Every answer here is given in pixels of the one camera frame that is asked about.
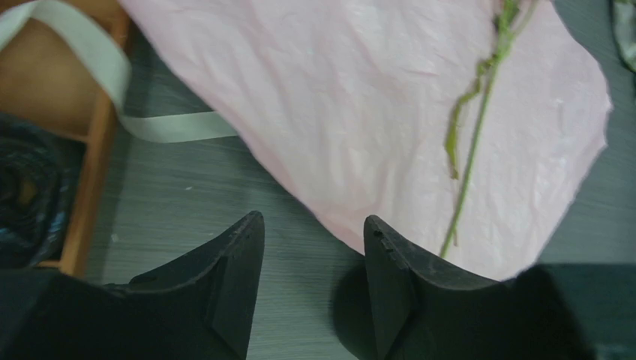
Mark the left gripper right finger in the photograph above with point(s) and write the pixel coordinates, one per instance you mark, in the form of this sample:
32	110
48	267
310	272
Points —
423	307

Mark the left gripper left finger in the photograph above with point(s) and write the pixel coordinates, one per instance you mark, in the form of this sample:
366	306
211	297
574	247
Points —
197	306

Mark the pink purple wrapping paper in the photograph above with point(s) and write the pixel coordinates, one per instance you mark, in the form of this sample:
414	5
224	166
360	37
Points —
347	105

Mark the cream ribbon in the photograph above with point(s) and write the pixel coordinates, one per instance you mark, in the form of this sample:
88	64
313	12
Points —
109	66

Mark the rolled dark fabric upper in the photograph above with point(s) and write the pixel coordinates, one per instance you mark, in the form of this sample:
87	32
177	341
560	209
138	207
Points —
40	172

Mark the orange compartment tray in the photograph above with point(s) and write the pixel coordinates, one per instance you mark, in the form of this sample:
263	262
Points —
45	84

